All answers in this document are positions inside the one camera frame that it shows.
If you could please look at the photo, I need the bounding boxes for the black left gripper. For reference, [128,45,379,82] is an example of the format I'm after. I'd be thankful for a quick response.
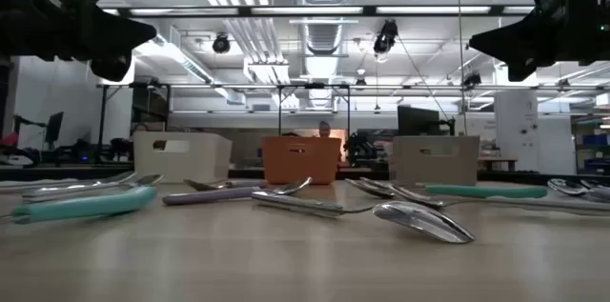
[47,0,157,82]

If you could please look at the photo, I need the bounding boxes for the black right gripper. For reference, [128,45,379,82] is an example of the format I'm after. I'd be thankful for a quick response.
[469,0,597,83]

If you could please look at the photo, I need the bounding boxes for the black monitor on arm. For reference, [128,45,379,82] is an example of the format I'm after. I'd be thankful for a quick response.
[397,105,458,138]

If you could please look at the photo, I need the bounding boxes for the black ceiling spotlight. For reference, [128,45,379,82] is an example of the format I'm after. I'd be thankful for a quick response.
[373,19,399,55]
[212,32,232,54]
[461,70,482,91]

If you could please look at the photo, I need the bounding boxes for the black background robot arms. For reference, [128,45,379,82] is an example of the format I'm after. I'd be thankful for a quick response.
[56,137,135,165]

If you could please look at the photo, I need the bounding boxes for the black monitor on stand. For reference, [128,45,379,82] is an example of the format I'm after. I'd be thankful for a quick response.
[44,111,65,151]

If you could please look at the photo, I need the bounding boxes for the shelf with blue bins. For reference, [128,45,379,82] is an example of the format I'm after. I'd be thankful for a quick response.
[570,113,610,175]

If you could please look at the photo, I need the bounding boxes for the white plastic bin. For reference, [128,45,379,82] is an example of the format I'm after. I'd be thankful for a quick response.
[132,131,234,184]

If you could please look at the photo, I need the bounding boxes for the grey plastic bin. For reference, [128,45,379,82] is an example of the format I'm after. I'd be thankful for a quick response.
[389,135,481,187]

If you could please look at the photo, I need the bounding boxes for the black overhead light bar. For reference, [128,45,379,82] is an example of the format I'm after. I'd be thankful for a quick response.
[0,4,610,20]

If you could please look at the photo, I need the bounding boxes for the orange plastic bin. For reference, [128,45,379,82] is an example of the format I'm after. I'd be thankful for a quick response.
[261,135,343,186]

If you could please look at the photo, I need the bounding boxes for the thin hanging cable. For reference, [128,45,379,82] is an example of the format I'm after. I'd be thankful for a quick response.
[455,0,466,122]

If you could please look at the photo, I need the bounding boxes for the black background rig frame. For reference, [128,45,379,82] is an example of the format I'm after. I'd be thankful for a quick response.
[94,81,354,166]

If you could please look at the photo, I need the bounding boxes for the black aluminium table frame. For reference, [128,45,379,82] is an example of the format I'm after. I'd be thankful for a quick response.
[0,162,610,192]

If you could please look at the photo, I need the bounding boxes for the silver ventilation duct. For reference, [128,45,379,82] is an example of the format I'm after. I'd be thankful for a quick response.
[293,0,359,55]

